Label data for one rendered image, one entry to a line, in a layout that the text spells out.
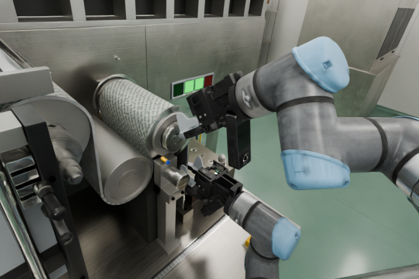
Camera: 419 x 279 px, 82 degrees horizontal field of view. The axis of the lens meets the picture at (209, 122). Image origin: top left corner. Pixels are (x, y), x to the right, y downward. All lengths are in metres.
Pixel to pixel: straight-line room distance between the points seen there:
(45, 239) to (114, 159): 0.20
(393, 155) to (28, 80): 0.46
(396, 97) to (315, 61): 4.69
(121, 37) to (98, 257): 0.63
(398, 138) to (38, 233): 0.48
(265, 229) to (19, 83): 0.50
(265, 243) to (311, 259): 1.46
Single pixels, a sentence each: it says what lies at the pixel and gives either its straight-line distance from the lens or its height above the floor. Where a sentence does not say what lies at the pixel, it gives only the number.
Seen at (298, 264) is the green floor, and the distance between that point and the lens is 1.98.
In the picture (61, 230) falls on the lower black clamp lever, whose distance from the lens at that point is 0.32.
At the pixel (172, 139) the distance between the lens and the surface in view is 0.57.
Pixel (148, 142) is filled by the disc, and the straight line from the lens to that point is 0.55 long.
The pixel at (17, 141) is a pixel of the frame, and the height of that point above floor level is 1.42.
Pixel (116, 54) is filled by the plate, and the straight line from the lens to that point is 0.83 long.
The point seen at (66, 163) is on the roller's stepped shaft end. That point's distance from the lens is 0.38.
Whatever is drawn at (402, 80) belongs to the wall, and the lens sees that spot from 4.93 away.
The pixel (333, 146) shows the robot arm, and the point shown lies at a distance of 0.32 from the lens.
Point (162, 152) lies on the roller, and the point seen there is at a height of 1.22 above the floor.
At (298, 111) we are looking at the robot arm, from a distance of 0.32.
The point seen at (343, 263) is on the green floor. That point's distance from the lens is 2.13.
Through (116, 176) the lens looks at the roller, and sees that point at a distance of 0.56.
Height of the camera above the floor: 1.57
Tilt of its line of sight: 29 degrees down
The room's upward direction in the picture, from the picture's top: 6 degrees clockwise
